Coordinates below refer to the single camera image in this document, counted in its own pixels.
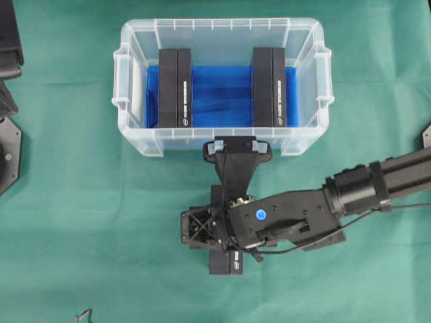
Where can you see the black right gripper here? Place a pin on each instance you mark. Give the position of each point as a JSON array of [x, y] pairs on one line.
[[309, 221]]

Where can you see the black realsense box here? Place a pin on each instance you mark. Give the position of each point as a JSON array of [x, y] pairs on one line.
[[269, 87], [175, 90], [224, 259]]

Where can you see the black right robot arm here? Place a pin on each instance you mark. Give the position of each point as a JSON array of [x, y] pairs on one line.
[[374, 187]]

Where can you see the blue cloth bin liner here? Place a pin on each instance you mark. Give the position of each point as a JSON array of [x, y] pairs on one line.
[[221, 96]]

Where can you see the green table cloth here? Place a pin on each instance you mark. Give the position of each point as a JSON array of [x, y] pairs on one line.
[[91, 218]]

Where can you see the clear plastic storage bin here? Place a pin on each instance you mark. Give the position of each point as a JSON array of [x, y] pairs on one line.
[[223, 42]]

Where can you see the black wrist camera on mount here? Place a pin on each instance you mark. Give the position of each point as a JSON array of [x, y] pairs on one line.
[[235, 159]]

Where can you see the small dark wire hook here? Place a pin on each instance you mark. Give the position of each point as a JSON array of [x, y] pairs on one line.
[[84, 310]]

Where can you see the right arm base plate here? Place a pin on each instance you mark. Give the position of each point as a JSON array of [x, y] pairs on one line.
[[426, 137]]

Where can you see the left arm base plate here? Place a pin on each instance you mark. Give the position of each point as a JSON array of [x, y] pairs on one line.
[[11, 140]]

